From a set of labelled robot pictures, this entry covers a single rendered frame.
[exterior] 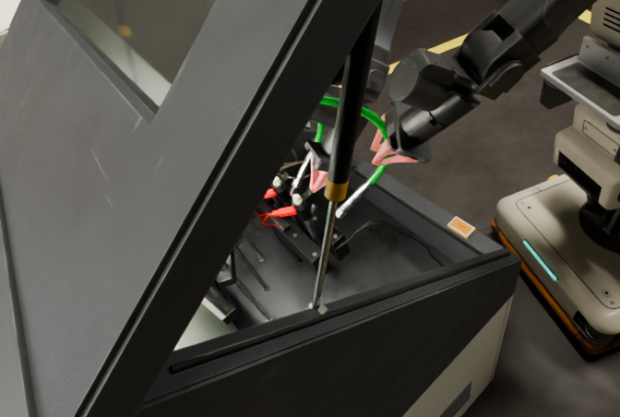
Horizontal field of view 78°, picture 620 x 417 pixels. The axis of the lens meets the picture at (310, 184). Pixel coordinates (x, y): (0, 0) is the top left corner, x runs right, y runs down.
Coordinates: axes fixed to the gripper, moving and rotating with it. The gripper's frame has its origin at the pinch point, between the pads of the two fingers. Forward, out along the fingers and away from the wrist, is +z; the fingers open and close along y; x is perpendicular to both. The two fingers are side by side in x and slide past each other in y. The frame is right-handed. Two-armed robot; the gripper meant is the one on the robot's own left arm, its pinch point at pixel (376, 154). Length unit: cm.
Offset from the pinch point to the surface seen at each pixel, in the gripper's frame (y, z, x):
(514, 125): -100, 53, 153
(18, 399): 38, -11, -41
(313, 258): 10.7, 28.8, 3.9
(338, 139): 19.5, -23.3, -24.4
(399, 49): -205, 112, 130
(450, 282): 22.3, -4.3, 8.6
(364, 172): -14.8, 26.3, 18.3
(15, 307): 32, -5, -43
